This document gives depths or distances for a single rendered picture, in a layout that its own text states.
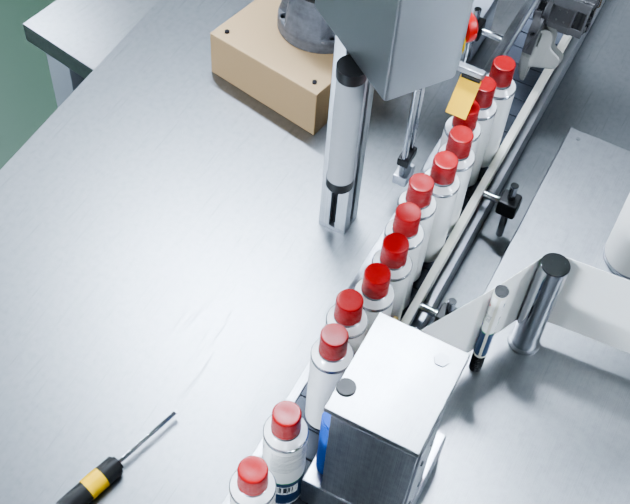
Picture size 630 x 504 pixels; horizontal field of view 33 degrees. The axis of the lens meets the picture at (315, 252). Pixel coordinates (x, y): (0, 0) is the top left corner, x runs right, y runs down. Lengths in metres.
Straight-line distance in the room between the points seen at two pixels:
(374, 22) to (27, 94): 1.96
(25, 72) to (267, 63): 1.43
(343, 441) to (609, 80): 0.99
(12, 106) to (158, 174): 1.33
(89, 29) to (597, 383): 1.05
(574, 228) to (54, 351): 0.78
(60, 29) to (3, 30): 1.26
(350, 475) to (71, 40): 1.00
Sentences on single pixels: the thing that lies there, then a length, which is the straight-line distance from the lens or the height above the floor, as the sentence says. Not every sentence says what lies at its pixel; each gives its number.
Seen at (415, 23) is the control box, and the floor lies 1.39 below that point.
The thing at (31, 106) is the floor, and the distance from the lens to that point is 2.97.
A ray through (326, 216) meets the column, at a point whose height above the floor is 0.86.
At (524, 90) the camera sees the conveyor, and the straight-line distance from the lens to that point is 1.80.
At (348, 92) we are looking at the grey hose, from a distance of 1.22.
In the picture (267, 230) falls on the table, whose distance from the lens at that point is 1.62.
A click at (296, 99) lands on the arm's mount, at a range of 1.72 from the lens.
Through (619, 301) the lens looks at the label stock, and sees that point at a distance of 1.41.
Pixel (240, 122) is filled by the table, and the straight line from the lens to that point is 1.76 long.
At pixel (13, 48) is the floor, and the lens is 3.14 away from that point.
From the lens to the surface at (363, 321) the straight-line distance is 1.28.
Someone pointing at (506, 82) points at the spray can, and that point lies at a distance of 1.55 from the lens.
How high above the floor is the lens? 2.14
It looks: 55 degrees down
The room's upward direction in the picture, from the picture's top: 5 degrees clockwise
